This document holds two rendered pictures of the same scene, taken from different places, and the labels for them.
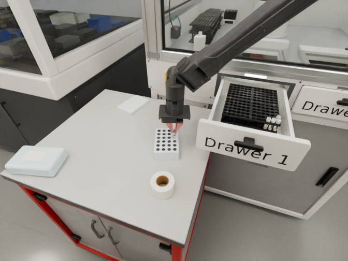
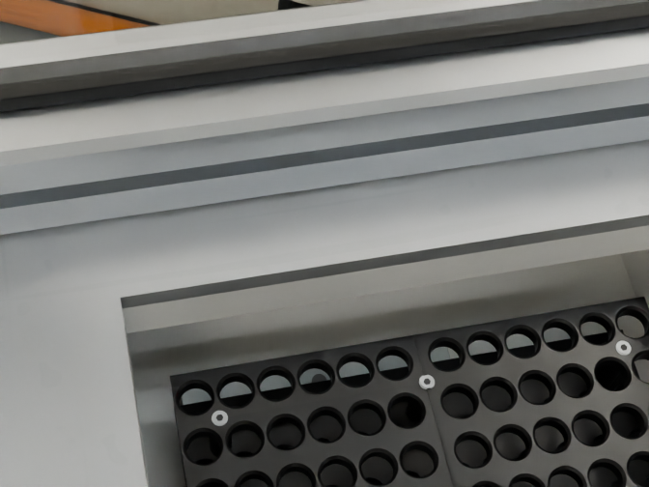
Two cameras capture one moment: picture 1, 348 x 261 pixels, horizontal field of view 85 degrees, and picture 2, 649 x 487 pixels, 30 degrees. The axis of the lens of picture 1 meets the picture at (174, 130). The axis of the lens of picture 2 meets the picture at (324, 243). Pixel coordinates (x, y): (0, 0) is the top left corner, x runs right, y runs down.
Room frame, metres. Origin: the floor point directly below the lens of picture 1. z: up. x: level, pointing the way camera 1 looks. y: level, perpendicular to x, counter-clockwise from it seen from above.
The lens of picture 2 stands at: (0.80, -0.78, 1.29)
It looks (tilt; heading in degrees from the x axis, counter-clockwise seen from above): 61 degrees down; 143
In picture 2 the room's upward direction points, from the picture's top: 7 degrees clockwise
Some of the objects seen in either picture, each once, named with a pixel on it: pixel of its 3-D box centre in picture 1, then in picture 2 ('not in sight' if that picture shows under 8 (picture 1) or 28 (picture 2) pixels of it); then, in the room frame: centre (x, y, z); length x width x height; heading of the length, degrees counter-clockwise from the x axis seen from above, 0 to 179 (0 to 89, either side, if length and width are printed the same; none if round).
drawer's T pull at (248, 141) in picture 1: (248, 143); not in sight; (0.36, -0.20, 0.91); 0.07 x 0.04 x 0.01; 71
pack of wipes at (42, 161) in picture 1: (38, 160); not in sight; (0.40, 0.44, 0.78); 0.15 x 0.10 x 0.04; 85
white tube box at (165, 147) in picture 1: (166, 143); not in sight; (0.49, 0.03, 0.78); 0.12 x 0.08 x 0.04; 1
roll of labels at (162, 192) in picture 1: (162, 185); not in sight; (0.31, 0.03, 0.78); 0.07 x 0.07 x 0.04
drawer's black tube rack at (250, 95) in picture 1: (249, 108); not in sight; (0.58, -0.27, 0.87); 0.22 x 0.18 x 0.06; 161
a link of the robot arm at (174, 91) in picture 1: (175, 88); not in sight; (0.51, 0.00, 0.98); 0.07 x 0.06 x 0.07; 0
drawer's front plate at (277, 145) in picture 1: (246, 144); not in sight; (0.39, -0.21, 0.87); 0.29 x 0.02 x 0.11; 71
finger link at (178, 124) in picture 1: (172, 122); not in sight; (0.51, 0.01, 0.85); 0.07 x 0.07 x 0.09; 0
